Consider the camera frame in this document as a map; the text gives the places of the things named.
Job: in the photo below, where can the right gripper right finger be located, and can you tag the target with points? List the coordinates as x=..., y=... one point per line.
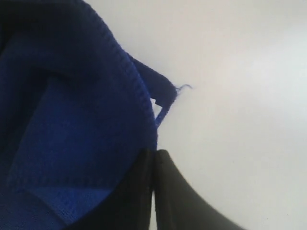
x=177, y=204

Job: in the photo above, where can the blue towel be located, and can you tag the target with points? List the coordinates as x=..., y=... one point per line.
x=75, y=111

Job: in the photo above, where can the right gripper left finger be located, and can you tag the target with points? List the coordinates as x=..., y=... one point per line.
x=128, y=207

